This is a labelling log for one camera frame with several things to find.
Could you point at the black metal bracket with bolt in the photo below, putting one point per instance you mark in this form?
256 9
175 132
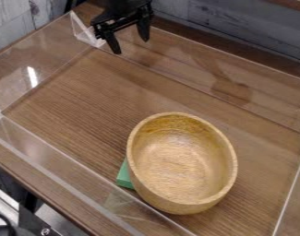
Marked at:
34 224

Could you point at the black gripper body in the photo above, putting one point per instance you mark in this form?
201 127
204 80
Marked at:
121 14

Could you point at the green block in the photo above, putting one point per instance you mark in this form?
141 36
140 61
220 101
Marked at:
124 177

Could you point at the brown wooden oval bowl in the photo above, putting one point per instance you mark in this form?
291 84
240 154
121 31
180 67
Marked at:
181 162

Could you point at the clear acrylic corner bracket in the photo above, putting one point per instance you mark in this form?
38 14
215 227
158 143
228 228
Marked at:
85 33

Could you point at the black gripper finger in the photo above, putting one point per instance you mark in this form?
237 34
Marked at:
144 28
112 41

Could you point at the clear acrylic tray wall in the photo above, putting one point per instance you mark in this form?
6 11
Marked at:
73 98

